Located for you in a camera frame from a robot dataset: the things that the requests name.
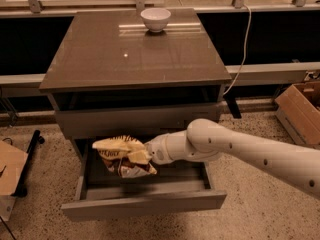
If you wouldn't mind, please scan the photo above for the grey drawer cabinet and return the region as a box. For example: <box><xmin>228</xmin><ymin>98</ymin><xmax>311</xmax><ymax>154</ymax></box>
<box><xmin>39</xmin><ymin>8</ymin><xmax>233</xmax><ymax>162</ymax></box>

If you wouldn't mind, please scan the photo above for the white cable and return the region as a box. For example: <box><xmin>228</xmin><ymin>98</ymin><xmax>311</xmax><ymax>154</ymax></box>
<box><xmin>222</xmin><ymin>4</ymin><xmax>253</xmax><ymax>97</ymax></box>

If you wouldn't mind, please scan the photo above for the cardboard box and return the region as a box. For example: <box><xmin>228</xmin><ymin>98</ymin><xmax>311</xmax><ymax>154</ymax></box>
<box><xmin>275</xmin><ymin>81</ymin><xmax>320</xmax><ymax>146</ymax></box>
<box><xmin>0</xmin><ymin>141</ymin><xmax>28</xmax><ymax>221</ymax></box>

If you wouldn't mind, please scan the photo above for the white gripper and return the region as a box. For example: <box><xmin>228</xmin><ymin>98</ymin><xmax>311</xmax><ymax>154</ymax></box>
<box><xmin>127</xmin><ymin>134</ymin><xmax>172</xmax><ymax>165</ymax></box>

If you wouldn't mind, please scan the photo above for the black pole stand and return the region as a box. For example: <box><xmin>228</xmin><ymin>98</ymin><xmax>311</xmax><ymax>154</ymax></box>
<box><xmin>12</xmin><ymin>130</ymin><xmax>45</xmax><ymax>197</ymax></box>

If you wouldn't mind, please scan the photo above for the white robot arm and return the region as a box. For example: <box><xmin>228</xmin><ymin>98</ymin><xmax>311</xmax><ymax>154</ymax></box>
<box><xmin>129</xmin><ymin>119</ymin><xmax>320</xmax><ymax>198</ymax></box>

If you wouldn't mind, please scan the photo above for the brown chip bag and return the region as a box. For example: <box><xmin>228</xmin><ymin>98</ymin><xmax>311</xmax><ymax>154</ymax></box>
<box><xmin>92</xmin><ymin>135</ymin><xmax>157</xmax><ymax>178</ymax></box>

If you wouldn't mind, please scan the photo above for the closed grey upper drawer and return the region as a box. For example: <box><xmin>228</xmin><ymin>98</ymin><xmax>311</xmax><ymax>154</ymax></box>
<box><xmin>56</xmin><ymin>103</ymin><xmax>221</xmax><ymax>139</ymax></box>

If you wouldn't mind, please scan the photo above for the open grey bottom drawer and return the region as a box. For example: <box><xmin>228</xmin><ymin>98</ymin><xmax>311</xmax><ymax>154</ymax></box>
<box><xmin>62</xmin><ymin>139</ymin><xmax>227</xmax><ymax>221</ymax></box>

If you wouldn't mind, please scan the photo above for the cardboard box left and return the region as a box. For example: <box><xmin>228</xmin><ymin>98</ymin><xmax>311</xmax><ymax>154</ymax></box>
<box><xmin>0</xmin><ymin>141</ymin><xmax>28</xmax><ymax>221</ymax></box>

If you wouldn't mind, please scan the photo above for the white ceramic bowl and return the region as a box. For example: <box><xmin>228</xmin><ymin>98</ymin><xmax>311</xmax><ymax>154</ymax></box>
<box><xmin>140</xmin><ymin>8</ymin><xmax>171</xmax><ymax>33</ymax></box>

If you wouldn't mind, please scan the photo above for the cardboard box right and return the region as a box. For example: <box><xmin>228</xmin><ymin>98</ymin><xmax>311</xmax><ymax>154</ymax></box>
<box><xmin>275</xmin><ymin>81</ymin><xmax>320</xmax><ymax>146</ymax></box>

